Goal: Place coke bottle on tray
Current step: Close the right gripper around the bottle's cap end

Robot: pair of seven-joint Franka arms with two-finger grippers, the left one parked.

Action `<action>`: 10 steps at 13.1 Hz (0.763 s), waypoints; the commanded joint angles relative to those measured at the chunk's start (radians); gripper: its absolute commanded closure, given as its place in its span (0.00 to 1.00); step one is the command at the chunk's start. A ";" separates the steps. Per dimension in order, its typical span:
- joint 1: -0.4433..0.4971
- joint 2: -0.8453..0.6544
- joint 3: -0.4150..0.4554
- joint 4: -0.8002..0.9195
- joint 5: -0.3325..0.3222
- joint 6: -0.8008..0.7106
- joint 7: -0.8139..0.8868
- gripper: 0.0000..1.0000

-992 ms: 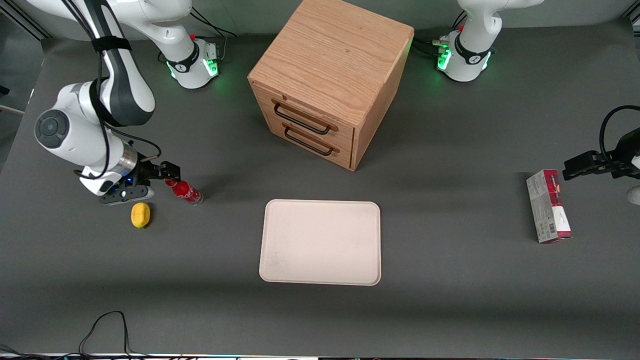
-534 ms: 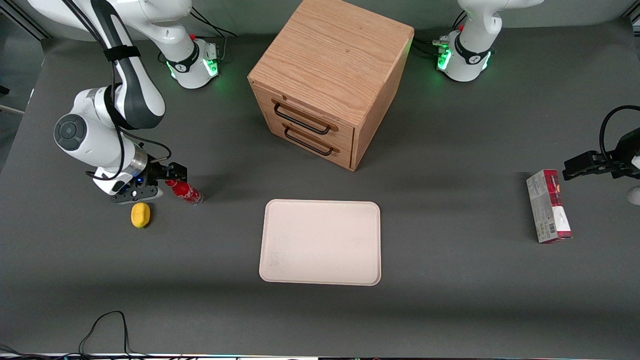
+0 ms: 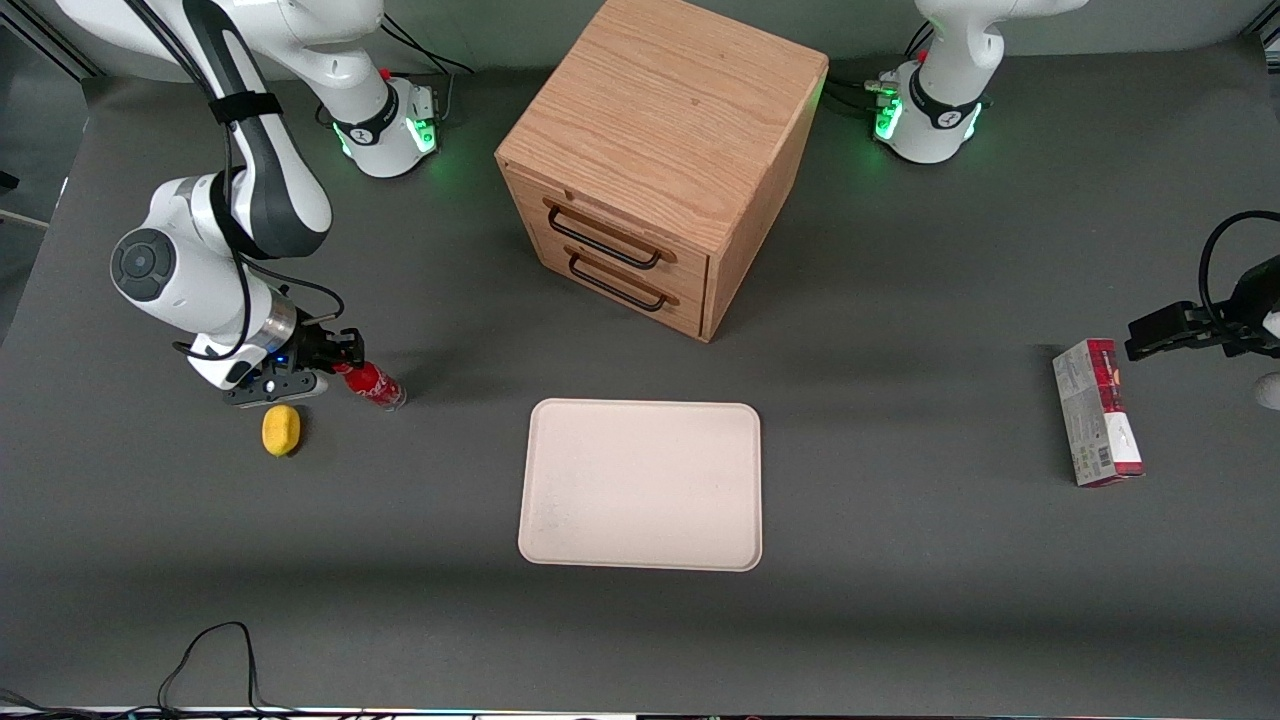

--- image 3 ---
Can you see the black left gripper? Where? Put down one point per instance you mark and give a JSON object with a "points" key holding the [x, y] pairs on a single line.
{"points": [[1250, 307]]}

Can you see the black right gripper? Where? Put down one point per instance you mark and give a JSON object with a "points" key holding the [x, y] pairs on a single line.
{"points": [[313, 348]]}

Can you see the red coke bottle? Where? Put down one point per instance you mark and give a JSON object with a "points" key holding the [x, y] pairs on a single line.
{"points": [[375, 385]]}

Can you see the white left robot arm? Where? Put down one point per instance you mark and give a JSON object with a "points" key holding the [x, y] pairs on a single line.
{"points": [[945, 90]]}

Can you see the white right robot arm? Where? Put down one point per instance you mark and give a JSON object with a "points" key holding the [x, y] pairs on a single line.
{"points": [[290, 200]]}

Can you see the beige plastic tray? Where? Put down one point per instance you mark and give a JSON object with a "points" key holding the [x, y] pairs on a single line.
{"points": [[640, 485]]}

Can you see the yellow lemon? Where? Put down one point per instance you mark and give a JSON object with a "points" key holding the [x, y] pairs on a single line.
{"points": [[281, 430]]}

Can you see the red grey carton box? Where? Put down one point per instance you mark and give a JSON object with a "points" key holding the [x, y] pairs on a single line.
{"points": [[1095, 415]]}

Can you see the wooden drawer front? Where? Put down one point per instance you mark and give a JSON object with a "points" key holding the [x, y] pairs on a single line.
{"points": [[640, 300], [620, 220]]}

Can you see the wooden drawer cabinet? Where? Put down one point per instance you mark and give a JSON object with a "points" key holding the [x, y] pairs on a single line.
{"points": [[660, 120]]}

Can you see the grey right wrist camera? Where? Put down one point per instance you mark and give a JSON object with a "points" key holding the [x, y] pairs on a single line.
{"points": [[275, 390]]}

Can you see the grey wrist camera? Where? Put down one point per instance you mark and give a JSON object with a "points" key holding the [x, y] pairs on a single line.
{"points": [[1271, 392], [275, 390]]}

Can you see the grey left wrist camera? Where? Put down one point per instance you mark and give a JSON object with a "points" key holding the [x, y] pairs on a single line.
{"points": [[1271, 392]]}

